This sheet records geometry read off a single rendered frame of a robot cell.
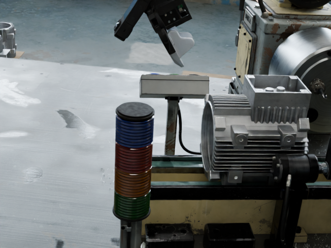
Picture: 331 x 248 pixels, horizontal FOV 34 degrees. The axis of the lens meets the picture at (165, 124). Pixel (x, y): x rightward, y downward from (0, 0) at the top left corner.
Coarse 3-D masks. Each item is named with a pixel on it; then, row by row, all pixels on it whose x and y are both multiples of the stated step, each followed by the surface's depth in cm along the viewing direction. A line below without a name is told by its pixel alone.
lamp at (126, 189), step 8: (120, 176) 86; (128, 176) 86; (136, 176) 86; (144, 176) 86; (120, 184) 87; (128, 184) 86; (136, 184) 86; (144, 184) 87; (120, 192) 88; (128, 192) 87; (136, 192) 87; (144, 192) 88
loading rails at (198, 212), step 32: (160, 160) 130; (192, 160) 131; (320, 160) 134; (160, 192) 118; (192, 192) 119; (224, 192) 120; (256, 192) 120; (320, 192) 122; (192, 224) 123; (256, 224) 124; (320, 224) 126
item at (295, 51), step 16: (304, 32) 150; (320, 32) 147; (288, 48) 148; (304, 48) 142; (320, 48) 138; (272, 64) 153; (288, 64) 143; (304, 64) 139; (320, 64) 139; (304, 80) 140; (320, 80) 139; (320, 96) 143; (320, 112) 145; (320, 128) 147
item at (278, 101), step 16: (256, 80) 121; (272, 80) 122; (288, 80) 122; (256, 96) 112; (272, 96) 113; (288, 96) 113; (304, 96) 113; (256, 112) 114; (272, 112) 114; (288, 112) 115; (304, 112) 115
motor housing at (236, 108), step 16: (224, 96) 118; (240, 96) 118; (208, 112) 126; (224, 112) 115; (240, 112) 115; (208, 128) 128; (256, 128) 114; (272, 128) 115; (208, 144) 128; (224, 144) 112; (256, 144) 113; (272, 144) 114; (304, 144) 114; (208, 160) 126; (224, 160) 114; (240, 160) 114; (256, 160) 114; (256, 176) 121
